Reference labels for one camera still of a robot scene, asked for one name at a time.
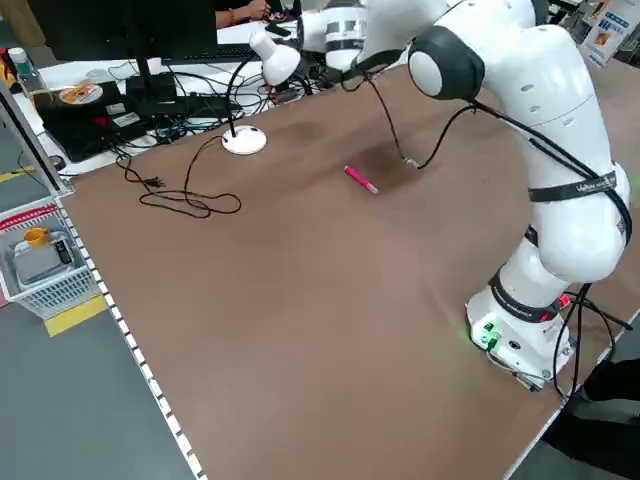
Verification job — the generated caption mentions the black equipment case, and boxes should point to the black equipment case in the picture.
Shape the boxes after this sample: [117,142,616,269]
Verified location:
[37,80,151,164]

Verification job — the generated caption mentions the black keyboard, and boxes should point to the black keyboard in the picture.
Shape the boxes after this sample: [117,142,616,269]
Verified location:
[160,43,265,66]

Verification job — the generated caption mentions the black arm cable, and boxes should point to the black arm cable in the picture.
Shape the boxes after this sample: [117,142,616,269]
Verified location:
[364,69,632,241]

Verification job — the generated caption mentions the black computer monitor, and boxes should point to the black computer monitor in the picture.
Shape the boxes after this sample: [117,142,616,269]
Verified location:
[27,0,220,104]

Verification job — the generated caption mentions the blue white booklet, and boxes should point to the blue white booklet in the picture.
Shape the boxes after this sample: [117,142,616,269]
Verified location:
[578,0,635,67]

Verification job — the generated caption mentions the pink marker pen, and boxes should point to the pink marker pen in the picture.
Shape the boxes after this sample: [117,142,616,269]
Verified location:
[343,165,380,195]

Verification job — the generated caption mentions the grey digital scale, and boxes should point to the grey digital scale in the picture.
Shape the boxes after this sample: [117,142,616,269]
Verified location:
[12,238,77,293]

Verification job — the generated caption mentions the clear plastic bottle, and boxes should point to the clear plastic bottle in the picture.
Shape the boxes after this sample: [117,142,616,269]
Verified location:
[7,47,45,96]

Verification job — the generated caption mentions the aluminium frame post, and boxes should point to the aluminium frame post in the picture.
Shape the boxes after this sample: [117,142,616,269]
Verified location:
[0,79,76,195]

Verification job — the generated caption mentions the black lamp cord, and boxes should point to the black lamp cord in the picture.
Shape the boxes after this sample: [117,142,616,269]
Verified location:
[116,133,243,220]

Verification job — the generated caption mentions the tangled black desk cables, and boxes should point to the tangled black desk cables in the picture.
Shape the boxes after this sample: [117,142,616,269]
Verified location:
[109,64,321,151]

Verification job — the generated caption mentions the white desk lamp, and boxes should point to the white desk lamp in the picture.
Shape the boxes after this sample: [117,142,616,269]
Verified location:
[221,30,302,155]

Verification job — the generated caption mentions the black base cable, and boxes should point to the black base cable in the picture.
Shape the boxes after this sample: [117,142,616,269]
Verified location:
[552,285,634,401]

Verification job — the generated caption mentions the person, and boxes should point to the person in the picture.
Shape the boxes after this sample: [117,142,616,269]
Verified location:
[542,352,640,480]
[214,0,266,29]

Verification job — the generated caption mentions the orange printed disc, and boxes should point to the orange printed disc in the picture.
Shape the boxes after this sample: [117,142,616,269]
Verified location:
[56,84,105,105]

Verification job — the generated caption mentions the white plastic basket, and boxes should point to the white plastic basket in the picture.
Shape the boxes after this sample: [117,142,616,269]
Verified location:
[0,196,100,320]

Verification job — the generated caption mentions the white segmented edge strip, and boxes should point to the white segmented edge strip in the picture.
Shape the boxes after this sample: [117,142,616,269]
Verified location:
[58,194,207,480]

